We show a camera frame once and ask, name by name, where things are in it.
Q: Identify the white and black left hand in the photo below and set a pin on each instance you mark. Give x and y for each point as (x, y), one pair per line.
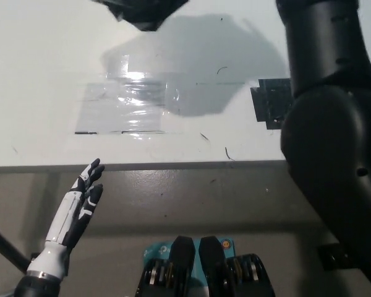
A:
(63, 229)

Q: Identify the grey plastic bag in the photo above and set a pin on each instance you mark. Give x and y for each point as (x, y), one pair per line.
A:
(145, 14)

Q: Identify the black diagonal strut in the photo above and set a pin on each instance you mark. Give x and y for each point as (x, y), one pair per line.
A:
(6, 244)

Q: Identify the clear tape patch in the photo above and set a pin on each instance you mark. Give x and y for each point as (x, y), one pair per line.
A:
(117, 108)

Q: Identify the black and teal robot torso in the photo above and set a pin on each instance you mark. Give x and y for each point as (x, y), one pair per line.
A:
(210, 269)

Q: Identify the black tape square marker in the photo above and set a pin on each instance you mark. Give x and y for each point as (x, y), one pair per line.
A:
(269, 105)

